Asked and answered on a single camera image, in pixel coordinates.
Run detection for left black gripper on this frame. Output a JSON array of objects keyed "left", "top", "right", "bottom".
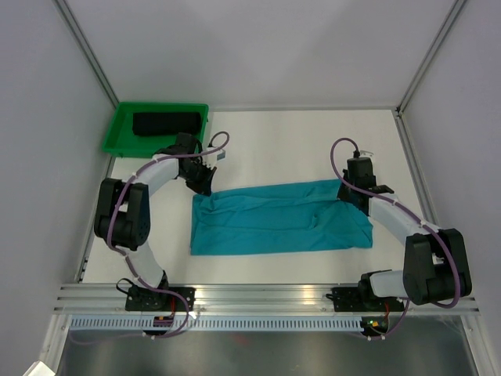
[{"left": 179, "top": 160, "right": 216, "bottom": 197}]

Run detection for teal t shirt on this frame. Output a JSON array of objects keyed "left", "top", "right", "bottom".
[{"left": 190, "top": 179, "right": 373, "bottom": 256}]

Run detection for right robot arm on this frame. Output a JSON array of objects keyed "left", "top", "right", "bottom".
[{"left": 337, "top": 151, "right": 473, "bottom": 309}]

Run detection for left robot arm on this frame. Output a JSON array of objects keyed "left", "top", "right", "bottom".
[{"left": 94, "top": 131, "right": 229, "bottom": 310}]

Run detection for rolled black t shirt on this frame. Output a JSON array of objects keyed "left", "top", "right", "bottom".
[{"left": 132, "top": 112, "right": 202, "bottom": 137}]

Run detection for green plastic tray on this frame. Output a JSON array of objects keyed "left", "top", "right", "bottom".
[{"left": 103, "top": 102, "right": 209, "bottom": 158}]

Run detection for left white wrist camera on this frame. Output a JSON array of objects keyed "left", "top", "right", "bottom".
[{"left": 203, "top": 147, "right": 226, "bottom": 166}]

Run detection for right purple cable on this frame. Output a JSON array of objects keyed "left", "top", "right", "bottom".
[{"left": 330, "top": 137, "right": 470, "bottom": 341}]

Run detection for purple cable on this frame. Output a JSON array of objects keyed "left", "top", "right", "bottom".
[
  {"left": 70, "top": 131, "right": 231, "bottom": 345},
  {"left": 330, "top": 137, "right": 470, "bottom": 341}
]

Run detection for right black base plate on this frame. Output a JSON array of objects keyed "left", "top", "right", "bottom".
[{"left": 326, "top": 287, "right": 405, "bottom": 313}]

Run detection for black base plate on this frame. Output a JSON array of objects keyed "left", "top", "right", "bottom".
[
  {"left": 326, "top": 287, "right": 405, "bottom": 313},
  {"left": 124, "top": 286, "right": 196, "bottom": 313}
]

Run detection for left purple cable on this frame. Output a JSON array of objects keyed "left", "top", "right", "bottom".
[{"left": 70, "top": 131, "right": 231, "bottom": 345}]

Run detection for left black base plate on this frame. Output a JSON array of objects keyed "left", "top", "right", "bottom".
[{"left": 124, "top": 286, "right": 196, "bottom": 313}]

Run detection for aluminium front rail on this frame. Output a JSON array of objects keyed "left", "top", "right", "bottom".
[{"left": 52, "top": 283, "right": 481, "bottom": 315}]

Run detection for white slotted cable duct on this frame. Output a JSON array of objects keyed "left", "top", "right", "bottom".
[{"left": 70, "top": 315, "right": 386, "bottom": 332}]

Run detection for right aluminium frame post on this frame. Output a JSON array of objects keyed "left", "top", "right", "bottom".
[{"left": 395, "top": 0, "right": 469, "bottom": 117}]

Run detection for aluminium frame post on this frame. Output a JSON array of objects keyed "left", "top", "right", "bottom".
[
  {"left": 395, "top": 0, "right": 469, "bottom": 117},
  {"left": 52, "top": 0, "right": 119, "bottom": 108}
]

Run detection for left aluminium frame post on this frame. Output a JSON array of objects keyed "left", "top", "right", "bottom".
[{"left": 52, "top": 0, "right": 119, "bottom": 108}]

